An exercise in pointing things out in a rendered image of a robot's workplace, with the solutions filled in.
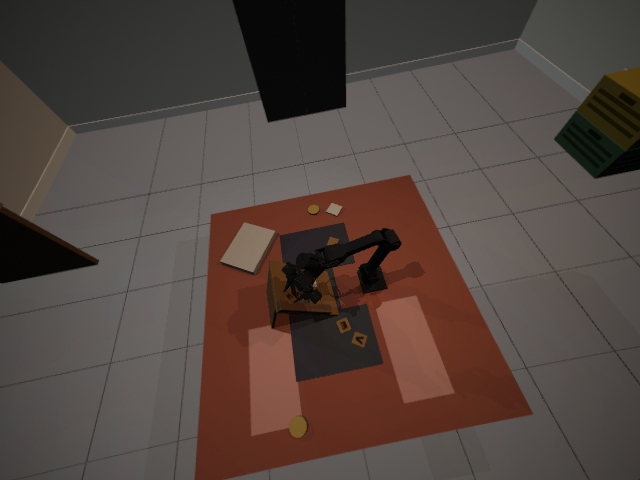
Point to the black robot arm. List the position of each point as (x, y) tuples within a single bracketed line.
[(386, 239)]

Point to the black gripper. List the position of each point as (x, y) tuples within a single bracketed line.
[(291, 275)]

